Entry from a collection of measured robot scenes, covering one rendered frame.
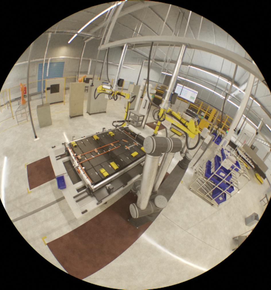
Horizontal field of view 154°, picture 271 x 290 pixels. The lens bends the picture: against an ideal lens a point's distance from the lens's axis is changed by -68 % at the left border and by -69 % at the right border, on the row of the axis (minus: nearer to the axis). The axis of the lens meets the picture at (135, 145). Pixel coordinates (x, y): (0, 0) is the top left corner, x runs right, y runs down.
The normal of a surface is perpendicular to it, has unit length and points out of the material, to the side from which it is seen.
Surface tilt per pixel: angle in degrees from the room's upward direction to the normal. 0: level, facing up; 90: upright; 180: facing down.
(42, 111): 90
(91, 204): 0
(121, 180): 0
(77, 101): 90
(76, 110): 90
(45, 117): 90
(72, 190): 0
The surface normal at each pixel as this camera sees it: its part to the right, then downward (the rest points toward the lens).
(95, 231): 0.24, -0.78
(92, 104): 0.71, 0.55
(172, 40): -0.65, 0.30
